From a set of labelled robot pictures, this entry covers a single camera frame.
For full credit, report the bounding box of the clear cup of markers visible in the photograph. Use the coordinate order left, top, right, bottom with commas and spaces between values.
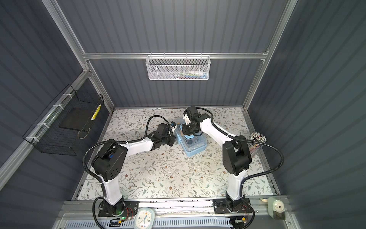
249, 132, 266, 152

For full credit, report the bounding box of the white wire mesh basket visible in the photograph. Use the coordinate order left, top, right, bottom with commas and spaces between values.
145, 57, 211, 81

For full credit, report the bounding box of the black wire wall basket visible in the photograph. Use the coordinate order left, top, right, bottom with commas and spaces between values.
23, 86, 104, 156

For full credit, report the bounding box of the yellow marker in black basket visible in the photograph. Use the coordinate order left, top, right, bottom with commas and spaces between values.
91, 105, 102, 121

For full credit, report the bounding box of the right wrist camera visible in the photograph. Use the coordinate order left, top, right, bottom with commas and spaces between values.
183, 114, 191, 125

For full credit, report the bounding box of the light blue plastic tool box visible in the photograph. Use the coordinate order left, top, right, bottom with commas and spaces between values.
173, 118, 207, 157

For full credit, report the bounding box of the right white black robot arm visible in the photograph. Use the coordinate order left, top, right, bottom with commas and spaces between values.
182, 106, 285, 212

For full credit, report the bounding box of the floral table mat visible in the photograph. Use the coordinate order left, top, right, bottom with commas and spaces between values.
76, 107, 275, 200

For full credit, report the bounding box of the green pencil sharpener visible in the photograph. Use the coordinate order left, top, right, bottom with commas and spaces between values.
267, 197, 286, 220

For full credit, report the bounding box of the white analog clock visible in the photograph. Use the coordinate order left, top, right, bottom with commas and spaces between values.
133, 208, 156, 229

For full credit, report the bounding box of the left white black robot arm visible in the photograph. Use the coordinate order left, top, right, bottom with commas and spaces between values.
83, 115, 178, 216

